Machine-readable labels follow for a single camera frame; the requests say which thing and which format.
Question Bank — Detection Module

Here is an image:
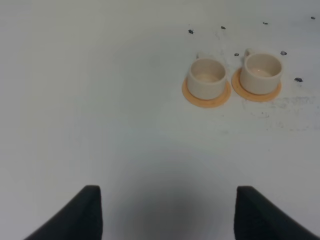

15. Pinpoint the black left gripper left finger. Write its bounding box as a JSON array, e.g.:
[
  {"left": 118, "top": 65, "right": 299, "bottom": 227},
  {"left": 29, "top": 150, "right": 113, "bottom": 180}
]
[{"left": 27, "top": 185, "right": 103, "bottom": 240}]

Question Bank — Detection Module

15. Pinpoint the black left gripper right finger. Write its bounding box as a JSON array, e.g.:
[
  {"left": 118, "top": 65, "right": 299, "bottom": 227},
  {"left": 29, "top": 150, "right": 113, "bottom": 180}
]
[{"left": 233, "top": 186, "right": 320, "bottom": 240}]

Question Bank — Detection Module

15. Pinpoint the orange left coaster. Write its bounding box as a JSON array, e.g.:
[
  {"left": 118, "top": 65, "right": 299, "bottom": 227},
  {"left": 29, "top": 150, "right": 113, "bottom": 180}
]
[{"left": 181, "top": 78, "right": 232, "bottom": 108}]

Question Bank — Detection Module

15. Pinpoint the orange coaster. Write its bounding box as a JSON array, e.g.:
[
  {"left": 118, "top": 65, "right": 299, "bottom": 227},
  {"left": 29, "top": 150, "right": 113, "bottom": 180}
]
[
  {"left": 181, "top": 78, "right": 232, "bottom": 108},
  {"left": 231, "top": 67, "right": 282, "bottom": 103}
]

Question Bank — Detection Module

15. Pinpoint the orange right coaster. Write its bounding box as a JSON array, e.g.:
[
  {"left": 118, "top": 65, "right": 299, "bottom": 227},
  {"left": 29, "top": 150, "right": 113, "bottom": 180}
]
[{"left": 231, "top": 67, "right": 282, "bottom": 103}]

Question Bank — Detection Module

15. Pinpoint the white right teacup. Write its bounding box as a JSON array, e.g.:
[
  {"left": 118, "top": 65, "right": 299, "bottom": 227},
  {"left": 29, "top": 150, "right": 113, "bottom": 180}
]
[{"left": 239, "top": 48, "right": 284, "bottom": 95}]

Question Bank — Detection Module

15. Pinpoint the white teacup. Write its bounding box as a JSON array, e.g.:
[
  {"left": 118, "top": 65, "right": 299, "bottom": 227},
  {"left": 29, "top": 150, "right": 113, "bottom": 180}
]
[
  {"left": 186, "top": 52, "right": 227, "bottom": 100},
  {"left": 239, "top": 48, "right": 284, "bottom": 95}
]

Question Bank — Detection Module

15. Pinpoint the white left teacup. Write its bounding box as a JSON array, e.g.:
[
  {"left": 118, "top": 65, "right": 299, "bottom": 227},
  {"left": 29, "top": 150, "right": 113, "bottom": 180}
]
[{"left": 186, "top": 52, "right": 227, "bottom": 100}]

